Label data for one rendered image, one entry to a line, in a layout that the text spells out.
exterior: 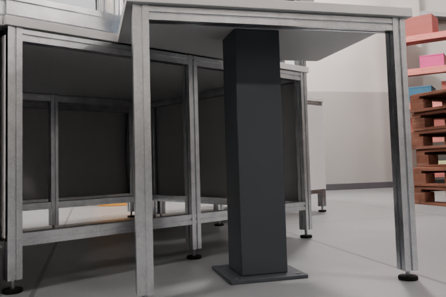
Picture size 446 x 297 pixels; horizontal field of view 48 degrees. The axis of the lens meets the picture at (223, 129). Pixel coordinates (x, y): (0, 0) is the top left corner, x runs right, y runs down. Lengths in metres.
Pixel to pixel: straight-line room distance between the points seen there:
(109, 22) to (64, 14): 0.18
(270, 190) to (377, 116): 5.51
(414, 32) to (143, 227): 5.75
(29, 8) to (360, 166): 5.65
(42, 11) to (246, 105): 0.77
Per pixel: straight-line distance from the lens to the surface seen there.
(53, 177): 3.21
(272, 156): 1.70
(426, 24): 6.81
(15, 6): 1.85
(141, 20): 1.46
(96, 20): 1.97
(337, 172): 6.80
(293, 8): 1.56
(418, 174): 4.48
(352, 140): 6.92
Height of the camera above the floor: 0.38
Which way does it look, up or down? 4 degrees up
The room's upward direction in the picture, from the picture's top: 2 degrees counter-clockwise
